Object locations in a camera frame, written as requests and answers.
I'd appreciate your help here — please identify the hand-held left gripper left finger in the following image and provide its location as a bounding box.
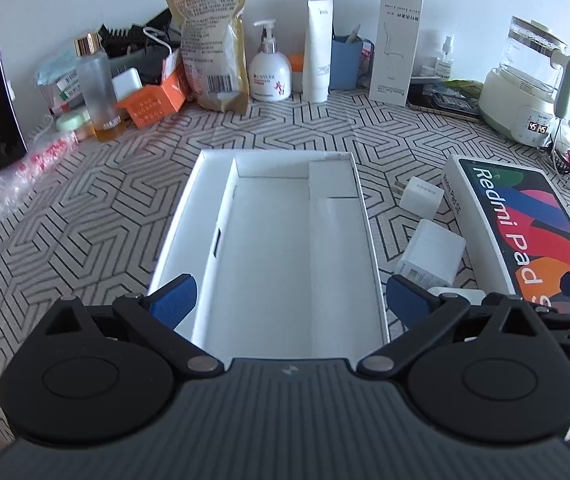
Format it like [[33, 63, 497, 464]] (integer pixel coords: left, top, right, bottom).
[[40, 274, 226, 378]]

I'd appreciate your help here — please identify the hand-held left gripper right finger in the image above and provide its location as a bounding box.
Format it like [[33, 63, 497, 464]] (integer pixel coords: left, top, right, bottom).
[[357, 275, 548, 377]]

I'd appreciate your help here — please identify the large white charger block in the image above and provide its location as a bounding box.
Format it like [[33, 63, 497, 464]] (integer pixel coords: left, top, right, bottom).
[[394, 218, 467, 288]]

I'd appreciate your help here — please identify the colourful printed box lid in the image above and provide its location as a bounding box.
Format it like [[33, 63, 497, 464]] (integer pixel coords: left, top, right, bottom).
[[442, 155, 570, 316]]

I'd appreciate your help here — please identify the white cardboard box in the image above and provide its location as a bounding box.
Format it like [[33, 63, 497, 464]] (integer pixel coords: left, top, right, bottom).
[[147, 149, 391, 361]]

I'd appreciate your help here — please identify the small white charger plug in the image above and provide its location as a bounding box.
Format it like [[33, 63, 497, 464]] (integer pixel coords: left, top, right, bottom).
[[392, 176, 440, 222]]

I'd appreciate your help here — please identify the geometric patterned desktop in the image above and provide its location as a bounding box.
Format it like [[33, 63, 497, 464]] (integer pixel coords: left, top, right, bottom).
[[0, 82, 570, 411]]

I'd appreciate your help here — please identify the orange open carton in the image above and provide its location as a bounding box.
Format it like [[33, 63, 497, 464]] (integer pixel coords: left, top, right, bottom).
[[116, 52, 191, 129]]

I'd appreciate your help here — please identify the black tray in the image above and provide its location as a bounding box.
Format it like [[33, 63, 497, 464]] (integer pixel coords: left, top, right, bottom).
[[407, 80, 483, 122]]

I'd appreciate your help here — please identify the clear plastic bag pink print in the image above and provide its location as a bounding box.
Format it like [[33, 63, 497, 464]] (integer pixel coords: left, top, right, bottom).
[[0, 132, 81, 256]]

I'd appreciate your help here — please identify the glass electric kettle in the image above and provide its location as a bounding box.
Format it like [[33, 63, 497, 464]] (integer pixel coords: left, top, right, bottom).
[[479, 15, 570, 148]]

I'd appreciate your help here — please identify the green lid cream jar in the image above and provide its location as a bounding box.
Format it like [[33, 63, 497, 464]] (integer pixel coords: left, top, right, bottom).
[[56, 109, 91, 133]]

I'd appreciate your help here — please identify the white square power adapter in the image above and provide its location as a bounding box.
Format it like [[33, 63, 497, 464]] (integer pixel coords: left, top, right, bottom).
[[112, 70, 144, 101]]

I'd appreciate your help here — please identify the frosted bottle with gold cap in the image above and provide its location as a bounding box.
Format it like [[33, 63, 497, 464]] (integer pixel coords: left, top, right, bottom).
[[74, 32, 128, 142]]

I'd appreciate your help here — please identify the small clear spray bottle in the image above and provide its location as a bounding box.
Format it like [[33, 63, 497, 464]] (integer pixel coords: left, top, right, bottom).
[[435, 35, 456, 81]]

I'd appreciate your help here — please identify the stack of small medicine boxes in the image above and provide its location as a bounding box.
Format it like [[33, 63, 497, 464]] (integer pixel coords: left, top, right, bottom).
[[40, 72, 86, 116]]

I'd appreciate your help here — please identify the blue pen cup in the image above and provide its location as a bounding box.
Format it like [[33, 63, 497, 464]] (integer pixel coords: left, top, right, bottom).
[[330, 35, 376, 91]]

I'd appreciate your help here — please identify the white pump bottle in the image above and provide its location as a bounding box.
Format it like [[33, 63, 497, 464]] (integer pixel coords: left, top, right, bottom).
[[248, 20, 292, 102]]

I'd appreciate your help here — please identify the grey storage basket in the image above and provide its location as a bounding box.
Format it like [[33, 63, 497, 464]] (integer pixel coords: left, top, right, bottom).
[[108, 42, 171, 86]]

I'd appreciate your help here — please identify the tall white carton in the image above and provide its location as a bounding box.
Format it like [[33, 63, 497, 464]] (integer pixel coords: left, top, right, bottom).
[[369, 0, 424, 107]]

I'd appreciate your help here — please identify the white cosmetic tube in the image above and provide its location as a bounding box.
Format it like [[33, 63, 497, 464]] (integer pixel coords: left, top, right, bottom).
[[302, 0, 335, 103]]

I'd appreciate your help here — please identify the orange lid jar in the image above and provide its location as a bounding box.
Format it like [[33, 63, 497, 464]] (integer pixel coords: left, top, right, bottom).
[[287, 54, 307, 93]]

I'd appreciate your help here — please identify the yellow paper pouch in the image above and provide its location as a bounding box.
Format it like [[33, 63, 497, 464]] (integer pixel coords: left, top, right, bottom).
[[164, 0, 251, 113]]

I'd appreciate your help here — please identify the pack of blue face masks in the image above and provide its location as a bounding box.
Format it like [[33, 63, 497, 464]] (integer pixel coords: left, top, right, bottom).
[[35, 50, 83, 86]]

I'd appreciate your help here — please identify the black comb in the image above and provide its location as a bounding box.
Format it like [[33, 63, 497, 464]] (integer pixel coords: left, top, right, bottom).
[[99, 22, 133, 58]]

